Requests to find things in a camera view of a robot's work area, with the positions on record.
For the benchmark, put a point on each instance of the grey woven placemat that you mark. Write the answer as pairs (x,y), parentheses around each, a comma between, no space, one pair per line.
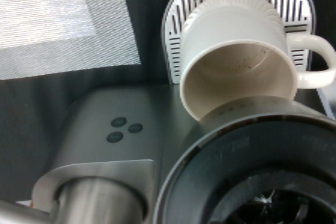
(64,35)

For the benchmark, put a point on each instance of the steel milk frother jug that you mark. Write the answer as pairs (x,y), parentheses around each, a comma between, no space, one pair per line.
(92,201)

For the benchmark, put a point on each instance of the grey coffee machine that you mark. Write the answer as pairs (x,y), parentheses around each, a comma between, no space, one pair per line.
(248,166)

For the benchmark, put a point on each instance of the white ceramic mug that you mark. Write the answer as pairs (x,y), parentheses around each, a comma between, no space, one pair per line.
(241,57)

